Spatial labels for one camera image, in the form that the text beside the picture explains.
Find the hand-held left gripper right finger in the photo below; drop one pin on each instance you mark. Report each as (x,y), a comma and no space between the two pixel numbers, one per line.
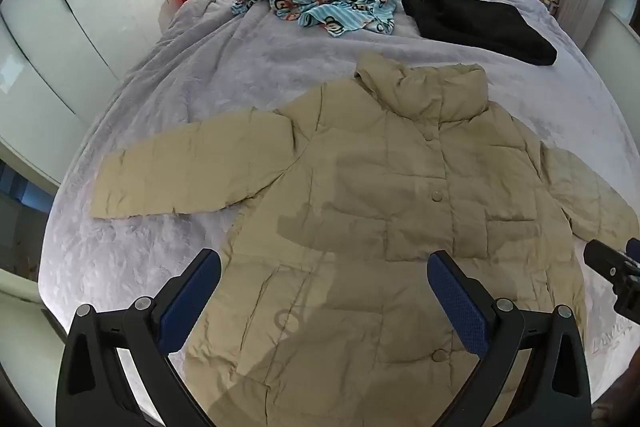
(457,302)

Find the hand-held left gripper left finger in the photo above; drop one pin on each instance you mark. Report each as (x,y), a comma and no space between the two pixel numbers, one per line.
(192,297)

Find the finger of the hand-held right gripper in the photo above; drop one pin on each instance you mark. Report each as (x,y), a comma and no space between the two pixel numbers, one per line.
(634,248)
(605,259)

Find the beige puffer jacket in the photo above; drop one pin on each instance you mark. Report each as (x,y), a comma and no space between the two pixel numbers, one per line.
(350,187)

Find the lavender fleece blanket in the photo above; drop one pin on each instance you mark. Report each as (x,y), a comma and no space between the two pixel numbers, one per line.
(175,87)

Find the black garment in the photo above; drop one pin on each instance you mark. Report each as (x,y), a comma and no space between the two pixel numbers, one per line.
(475,27)

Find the white wardrobe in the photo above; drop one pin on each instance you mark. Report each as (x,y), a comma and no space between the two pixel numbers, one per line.
(60,32)

